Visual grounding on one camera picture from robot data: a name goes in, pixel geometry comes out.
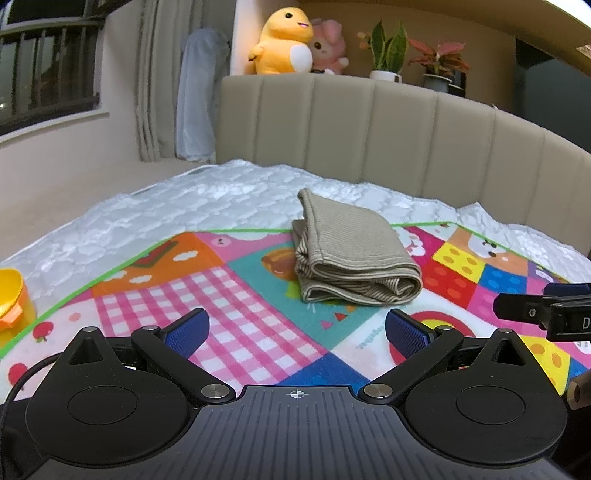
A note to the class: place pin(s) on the white quilted mattress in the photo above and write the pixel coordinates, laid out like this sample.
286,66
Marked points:
207,194

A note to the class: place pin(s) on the dark panel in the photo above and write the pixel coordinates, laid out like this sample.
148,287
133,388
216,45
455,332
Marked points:
554,92

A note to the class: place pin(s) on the yellow plastic bowl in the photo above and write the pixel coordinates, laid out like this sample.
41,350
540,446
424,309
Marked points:
9,295

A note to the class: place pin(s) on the red-leaf potted plant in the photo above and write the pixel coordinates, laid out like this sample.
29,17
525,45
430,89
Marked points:
438,57

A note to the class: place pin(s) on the beige ribbed clothes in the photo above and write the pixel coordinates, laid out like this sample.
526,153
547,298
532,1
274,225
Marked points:
351,240

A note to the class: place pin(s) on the light blue hanging garment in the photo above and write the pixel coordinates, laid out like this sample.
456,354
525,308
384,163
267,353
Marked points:
198,92

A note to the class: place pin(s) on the beige curtain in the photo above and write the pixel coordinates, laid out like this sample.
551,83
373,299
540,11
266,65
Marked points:
152,92

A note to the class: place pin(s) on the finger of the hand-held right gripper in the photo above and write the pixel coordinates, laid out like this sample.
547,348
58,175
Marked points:
568,289
519,307

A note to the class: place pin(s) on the colourful patchwork play mat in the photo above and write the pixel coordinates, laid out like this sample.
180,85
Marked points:
221,295

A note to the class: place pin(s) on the yellow plush toy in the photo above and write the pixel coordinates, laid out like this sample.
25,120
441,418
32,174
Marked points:
281,46

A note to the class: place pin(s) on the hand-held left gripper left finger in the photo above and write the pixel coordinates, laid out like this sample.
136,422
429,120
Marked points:
189,330

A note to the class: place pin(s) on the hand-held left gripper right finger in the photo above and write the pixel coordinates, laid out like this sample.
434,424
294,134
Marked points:
406,334

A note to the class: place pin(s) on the green potted plant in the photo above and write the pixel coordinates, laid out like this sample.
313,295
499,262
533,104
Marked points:
388,46

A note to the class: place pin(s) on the dark window railing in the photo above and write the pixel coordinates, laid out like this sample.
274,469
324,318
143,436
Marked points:
46,69

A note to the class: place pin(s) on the beige padded headboard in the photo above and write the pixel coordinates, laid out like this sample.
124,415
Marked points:
369,129

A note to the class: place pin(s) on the small dark pot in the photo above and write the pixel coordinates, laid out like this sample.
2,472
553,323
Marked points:
456,89

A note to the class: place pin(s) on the pink plush toy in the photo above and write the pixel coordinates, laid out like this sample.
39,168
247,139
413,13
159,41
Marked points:
330,46

